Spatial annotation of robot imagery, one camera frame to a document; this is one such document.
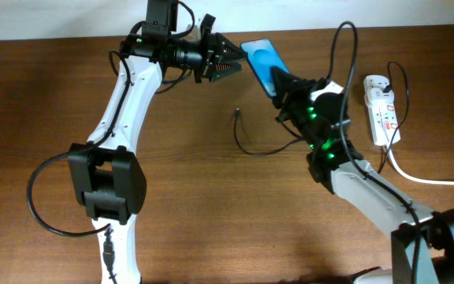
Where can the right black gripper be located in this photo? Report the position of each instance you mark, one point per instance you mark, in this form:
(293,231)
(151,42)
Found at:
(293,87)

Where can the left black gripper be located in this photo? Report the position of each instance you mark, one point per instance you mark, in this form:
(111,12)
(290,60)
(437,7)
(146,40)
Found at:
(213,49)

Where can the blue Galaxy smartphone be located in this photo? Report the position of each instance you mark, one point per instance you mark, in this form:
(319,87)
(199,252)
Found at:
(262,56)

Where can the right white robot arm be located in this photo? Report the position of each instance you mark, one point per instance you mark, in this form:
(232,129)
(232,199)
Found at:
(422,239)

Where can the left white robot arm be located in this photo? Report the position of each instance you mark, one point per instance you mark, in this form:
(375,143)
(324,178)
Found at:
(107,178)

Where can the white power strip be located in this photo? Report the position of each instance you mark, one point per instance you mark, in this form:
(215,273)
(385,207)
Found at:
(381,111)

